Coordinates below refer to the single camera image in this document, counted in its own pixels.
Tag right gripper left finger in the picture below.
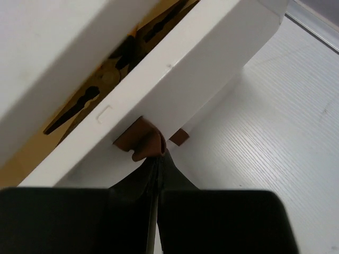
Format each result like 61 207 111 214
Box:
106 157 159 253

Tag white drawer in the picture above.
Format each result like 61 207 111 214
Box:
21 1 288 187

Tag yellow black combination pliers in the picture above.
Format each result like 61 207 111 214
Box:
43 1 198 137

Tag white drawer cabinet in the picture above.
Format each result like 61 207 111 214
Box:
1 1 289 188

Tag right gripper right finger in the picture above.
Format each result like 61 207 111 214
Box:
157 149 199 253

